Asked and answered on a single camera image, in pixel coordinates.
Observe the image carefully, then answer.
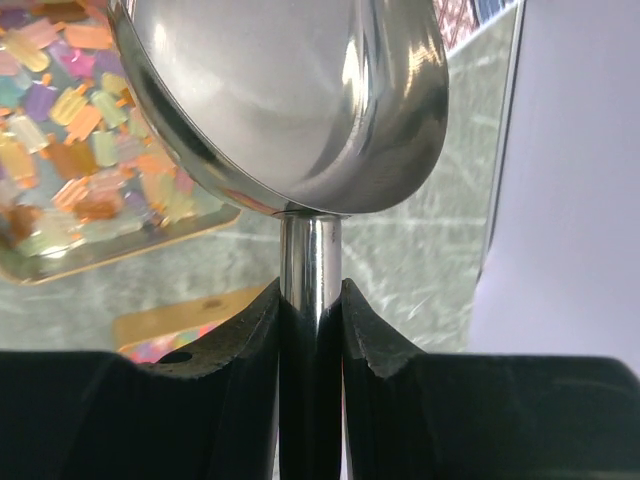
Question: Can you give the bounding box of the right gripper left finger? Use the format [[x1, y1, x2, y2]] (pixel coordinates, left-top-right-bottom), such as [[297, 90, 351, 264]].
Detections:
[[1, 284, 279, 479]]

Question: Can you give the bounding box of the patterned placemat cloth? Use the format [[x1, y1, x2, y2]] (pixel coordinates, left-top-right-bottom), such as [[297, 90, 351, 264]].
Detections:
[[433, 0, 513, 50]]

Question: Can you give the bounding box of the gold tin with popsicle candies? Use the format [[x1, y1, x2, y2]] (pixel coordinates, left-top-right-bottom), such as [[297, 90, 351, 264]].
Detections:
[[1, 1, 239, 285]]

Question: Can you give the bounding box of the gold tin with gummy candies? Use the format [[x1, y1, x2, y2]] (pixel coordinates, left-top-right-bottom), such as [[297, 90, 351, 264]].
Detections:
[[112, 285, 266, 363]]

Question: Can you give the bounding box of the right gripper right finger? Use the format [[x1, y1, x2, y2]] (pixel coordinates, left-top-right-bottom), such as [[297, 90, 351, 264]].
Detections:
[[341, 280, 639, 479]]

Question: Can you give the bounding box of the metal candy scoop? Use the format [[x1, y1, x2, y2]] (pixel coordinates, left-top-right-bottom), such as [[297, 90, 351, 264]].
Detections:
[[107, 1, 449, 479]]

